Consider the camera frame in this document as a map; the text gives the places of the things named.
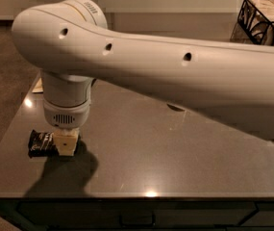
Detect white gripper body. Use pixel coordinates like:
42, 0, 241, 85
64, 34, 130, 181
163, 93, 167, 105
43, 100, 91, 129

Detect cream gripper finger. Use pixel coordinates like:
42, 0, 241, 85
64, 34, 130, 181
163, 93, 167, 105
53, 129, 80, 156

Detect black rxbar chocolate bar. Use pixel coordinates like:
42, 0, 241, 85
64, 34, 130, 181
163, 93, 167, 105
28, 130, 58, 158

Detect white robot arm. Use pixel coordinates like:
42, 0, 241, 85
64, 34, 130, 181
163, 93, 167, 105
12, 0, 274, 142

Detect brown chip bag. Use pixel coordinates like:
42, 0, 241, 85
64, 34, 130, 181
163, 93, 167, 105
32, 79, 43, 93

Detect dark counter drawer fronts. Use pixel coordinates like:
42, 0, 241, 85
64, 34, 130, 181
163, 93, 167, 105
0, 199, 274, 231

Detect orange LaCroix soda can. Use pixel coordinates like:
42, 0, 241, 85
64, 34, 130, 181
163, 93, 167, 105
167, 103, 185, 112

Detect black wire napkin basket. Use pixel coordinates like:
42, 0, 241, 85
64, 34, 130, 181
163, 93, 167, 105
231, 0, 274, 46

